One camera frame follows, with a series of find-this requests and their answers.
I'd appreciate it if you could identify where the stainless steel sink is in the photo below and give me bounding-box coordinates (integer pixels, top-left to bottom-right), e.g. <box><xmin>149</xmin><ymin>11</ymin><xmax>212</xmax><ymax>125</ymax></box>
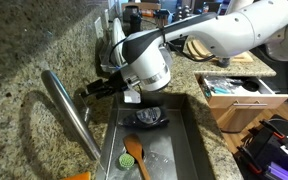
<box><xmin>95</xmin><ymin>92</ymin><xmax>215</xmax><ymax>180</ymax></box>

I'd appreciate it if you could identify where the white wall outlet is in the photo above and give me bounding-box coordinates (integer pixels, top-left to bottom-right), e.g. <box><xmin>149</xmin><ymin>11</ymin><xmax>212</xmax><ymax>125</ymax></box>
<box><xmin>94</xmin><ymin>16</ymin><xmax>104</xmax><ymax>39</ymax></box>

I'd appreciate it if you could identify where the wooden cutting board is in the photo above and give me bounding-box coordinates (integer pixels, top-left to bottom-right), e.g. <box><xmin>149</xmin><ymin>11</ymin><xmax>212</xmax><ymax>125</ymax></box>
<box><xmin>186</xmin><ymin>39</ymin><xmax>254</xmax><ymax>63</ymax></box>

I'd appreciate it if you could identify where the steel faucet handle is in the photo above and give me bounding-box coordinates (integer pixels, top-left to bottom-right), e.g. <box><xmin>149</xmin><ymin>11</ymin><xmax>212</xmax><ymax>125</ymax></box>
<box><xmin>73</xmin><ymin>93</ymin><xmax>92</xmax><ymax>125</ymax></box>

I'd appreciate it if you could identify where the black bottle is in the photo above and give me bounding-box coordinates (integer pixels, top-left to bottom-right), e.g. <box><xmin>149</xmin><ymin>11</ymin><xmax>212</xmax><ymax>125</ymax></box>
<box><xmin>128</xmin><ymin>11</ymin><xmax>143</xmax><ymax>34</ymax></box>

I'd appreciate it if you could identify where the dark blue bowl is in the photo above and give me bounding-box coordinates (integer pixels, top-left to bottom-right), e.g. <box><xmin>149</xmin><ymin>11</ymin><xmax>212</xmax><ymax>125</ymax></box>
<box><xmin>118</xmin><ymin>106</ymin><xmax>170</xmax><ymax>130</ymax></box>

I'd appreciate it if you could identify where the wooden spatula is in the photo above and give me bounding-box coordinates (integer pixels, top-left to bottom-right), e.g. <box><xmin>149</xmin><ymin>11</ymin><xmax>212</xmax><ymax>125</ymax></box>
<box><xmin>122</xmin><ymin>133</ymin><xmax>152</xmax><ymax>180</ymax></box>

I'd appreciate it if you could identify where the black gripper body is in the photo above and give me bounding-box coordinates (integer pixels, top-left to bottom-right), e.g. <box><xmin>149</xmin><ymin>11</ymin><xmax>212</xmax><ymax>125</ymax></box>
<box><xmin>107</xmin><ymin>70</ymin><xmax>132</xmax><ymax>96</ymax></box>

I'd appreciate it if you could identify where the black round lid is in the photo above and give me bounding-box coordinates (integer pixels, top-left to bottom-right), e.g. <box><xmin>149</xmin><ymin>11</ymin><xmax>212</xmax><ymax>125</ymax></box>
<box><xmin>242</xmin><ymin>79</ymin><xmax>260</xmax><ymax>93</ymax></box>

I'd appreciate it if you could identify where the orange object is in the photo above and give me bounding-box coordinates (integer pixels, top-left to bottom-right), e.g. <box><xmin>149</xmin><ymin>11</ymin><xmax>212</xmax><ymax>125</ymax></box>
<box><xmin>63</xmin><ymin>171</ymin><xmax>92</xmax><ymax>180</ymax></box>

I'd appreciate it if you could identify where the black knife block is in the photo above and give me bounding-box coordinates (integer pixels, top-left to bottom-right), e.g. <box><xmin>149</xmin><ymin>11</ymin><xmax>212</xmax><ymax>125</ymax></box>
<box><xmin>168</xmin><ymin>4</ymin><xmax>192</xmax><ymax>52</ymax></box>

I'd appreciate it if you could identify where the steel faucet spout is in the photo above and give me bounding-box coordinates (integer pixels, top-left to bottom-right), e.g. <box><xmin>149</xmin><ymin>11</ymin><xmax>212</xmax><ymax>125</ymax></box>
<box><xmin>39</xmin><ymin>69</ymin><xmax>102</xmax><ymax>162</ymax></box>

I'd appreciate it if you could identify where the wooden drawer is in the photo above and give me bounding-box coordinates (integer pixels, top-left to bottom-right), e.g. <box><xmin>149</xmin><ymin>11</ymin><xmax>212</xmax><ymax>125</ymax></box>
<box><xmin>197</xmin><ymin>74</ymin><xmax>288</xmax><ymax>133</ymax></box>

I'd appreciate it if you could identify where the teal handled tool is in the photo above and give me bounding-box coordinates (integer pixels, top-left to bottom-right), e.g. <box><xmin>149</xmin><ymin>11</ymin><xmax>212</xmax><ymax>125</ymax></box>
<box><xmin>205</xmin><ymin>84</ymin><xmax>232</xmax><ymax>96</ymax></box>

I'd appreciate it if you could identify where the white plate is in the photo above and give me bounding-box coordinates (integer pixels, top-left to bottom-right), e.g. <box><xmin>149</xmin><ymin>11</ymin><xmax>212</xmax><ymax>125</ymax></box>
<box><xmin>112</xmin><ymin>17</ymin><xmax>128</xmax><ymax>65</ymax></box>

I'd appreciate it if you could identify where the clear glass jar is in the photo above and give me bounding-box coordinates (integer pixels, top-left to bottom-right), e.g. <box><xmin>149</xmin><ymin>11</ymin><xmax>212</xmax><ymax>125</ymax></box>
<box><xmin>217</xmin><ymin>56</ymin><xmax>232</xmax><ymax>69</ymax></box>

